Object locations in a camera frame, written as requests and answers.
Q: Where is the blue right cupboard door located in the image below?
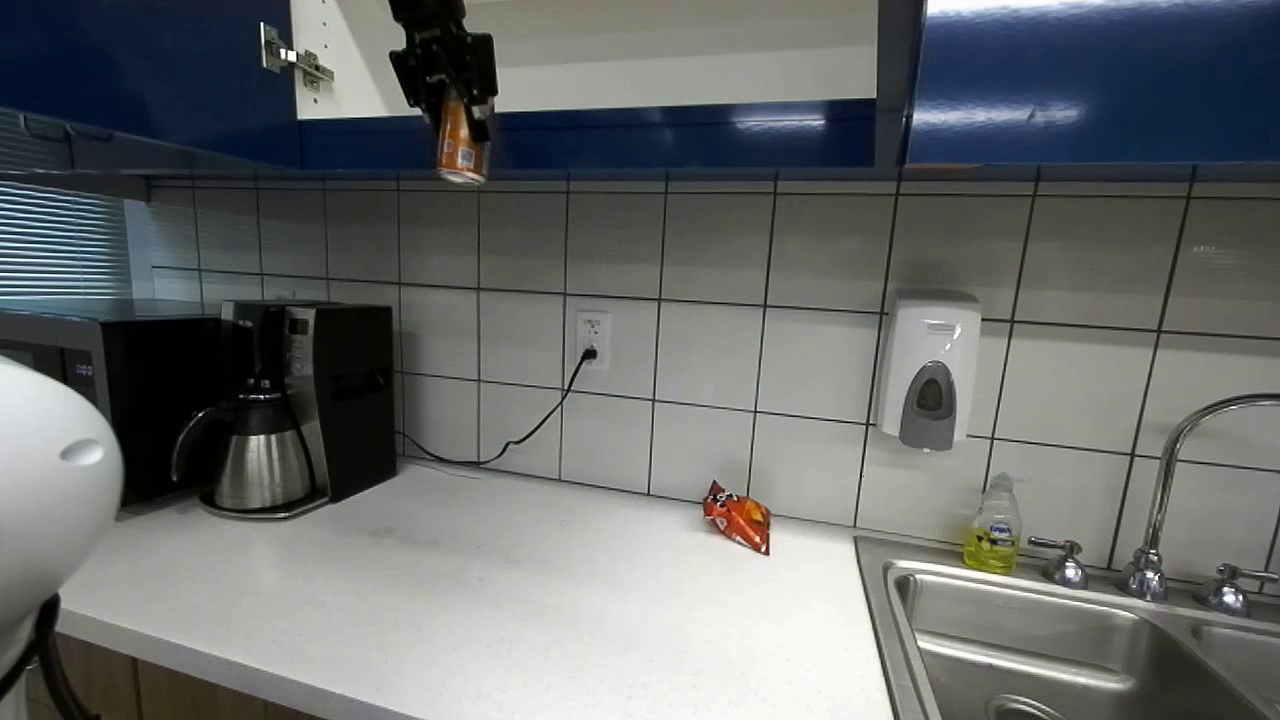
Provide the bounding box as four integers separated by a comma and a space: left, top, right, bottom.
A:
909, 0, 1280, 165

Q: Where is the orange snack bag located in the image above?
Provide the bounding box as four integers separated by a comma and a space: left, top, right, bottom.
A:
705, 484, 774, 555

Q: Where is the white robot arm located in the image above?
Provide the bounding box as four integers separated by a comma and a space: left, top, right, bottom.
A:
0, 0, 308, 720

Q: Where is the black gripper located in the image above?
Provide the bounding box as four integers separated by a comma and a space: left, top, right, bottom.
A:
388, 0, 497, 184

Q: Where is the steel coffee carafe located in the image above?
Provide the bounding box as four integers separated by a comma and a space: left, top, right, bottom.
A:
167, 389, 320, 516

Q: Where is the white wall outlet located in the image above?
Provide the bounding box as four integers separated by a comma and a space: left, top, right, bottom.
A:
573, 310, 612, 378

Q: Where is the white soap dispenser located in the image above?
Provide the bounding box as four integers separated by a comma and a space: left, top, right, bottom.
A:
878, 294, 979, 454

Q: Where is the steel coffee maker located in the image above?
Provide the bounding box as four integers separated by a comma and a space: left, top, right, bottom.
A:
219, 302, 398, 516

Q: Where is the black power cord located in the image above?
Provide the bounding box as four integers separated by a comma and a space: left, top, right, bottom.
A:
392, 349, 600, 474

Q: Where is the chrome faucet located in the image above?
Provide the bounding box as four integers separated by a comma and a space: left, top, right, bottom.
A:
1016, 392, 1280, 615

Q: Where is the black microwave oven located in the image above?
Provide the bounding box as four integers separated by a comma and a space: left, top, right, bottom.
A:
0, 310, 227, 503

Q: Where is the wooden lower cabinet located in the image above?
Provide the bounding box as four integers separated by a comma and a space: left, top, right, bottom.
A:
56, 635, 313, 720

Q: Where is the yellow dish soap bottle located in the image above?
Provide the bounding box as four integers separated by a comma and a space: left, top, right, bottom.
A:
959, 477, 1021, 578

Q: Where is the blue upper cupboard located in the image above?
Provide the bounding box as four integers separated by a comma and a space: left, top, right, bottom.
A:
0, 0, 924, 181

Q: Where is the cupboard door hinge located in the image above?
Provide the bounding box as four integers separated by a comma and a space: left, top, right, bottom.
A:
257, 25, 333, 89

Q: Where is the stainless steel sink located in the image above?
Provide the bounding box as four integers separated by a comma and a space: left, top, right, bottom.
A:
856, 542, 1280, 720

